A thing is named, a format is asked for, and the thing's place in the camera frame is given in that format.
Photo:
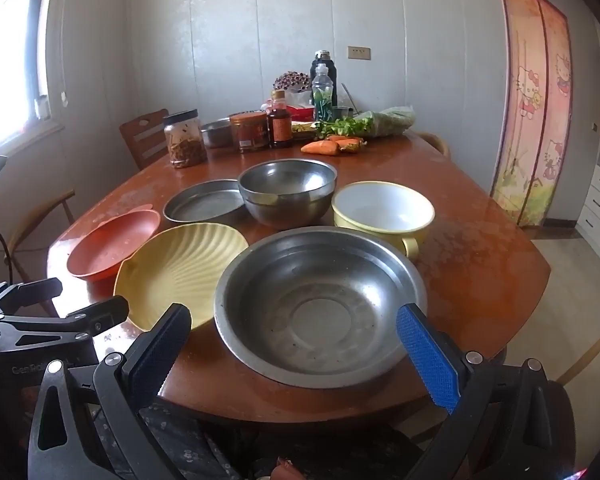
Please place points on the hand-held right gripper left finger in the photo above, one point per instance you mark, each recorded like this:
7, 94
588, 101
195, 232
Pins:
155, 355

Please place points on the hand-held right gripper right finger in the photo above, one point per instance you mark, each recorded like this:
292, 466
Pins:
430, 355

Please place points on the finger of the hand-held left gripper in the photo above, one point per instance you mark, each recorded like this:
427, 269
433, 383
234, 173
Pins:
90, 322
30, 292

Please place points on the orange plastic plate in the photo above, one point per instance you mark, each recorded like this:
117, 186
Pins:
110, 245

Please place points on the yellow shell-shaped plate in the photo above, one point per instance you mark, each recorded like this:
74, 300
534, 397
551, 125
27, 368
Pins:
180, 270

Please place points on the large steel basin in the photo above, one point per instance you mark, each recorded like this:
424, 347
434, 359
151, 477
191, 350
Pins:
320, 315

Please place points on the steel plate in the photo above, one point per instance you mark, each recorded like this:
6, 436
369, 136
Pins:
202, 202

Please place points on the bentwood chair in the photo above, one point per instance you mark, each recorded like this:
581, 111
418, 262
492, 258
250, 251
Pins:
592, 345
40, 215
436, 142

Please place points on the dark patterned clothing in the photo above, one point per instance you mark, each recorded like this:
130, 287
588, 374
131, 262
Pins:
180, 440

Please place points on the wooden chair slatted back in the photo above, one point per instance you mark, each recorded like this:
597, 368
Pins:
142, 140

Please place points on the clear jar black lid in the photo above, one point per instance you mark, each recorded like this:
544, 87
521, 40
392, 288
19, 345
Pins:
184, 142

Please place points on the carrot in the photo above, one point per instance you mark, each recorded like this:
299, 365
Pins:
320, 147
342, 137
351, 146

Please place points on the small steel bowl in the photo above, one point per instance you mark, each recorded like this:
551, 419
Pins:
216, 135

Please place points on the window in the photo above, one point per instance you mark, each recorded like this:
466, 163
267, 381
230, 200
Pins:
10, 60

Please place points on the bag of green vegetables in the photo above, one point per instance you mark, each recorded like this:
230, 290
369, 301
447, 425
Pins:
385, 120

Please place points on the jar with orange lid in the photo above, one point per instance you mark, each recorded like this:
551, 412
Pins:
250, 132

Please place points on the yellow food packet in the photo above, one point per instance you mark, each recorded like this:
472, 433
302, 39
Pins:
305, 130

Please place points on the dark sauce bottle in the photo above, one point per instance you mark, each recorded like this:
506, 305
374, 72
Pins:
280, 127

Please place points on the pink cartoon door curtain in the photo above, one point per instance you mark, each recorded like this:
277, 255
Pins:
530, 110

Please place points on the red box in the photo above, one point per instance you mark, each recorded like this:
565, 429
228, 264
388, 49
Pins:
300, 112

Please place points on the clear bottle green contents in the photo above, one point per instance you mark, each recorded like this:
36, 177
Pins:
324, 95

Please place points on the white plastic bag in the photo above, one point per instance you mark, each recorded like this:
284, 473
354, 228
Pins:
300, 96

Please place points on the black thermos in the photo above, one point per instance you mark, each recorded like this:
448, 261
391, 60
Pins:
330, 67

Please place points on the white wall hook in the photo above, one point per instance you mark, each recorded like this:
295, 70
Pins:
63, 97

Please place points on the wall socket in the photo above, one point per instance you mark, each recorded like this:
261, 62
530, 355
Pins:
359, 52

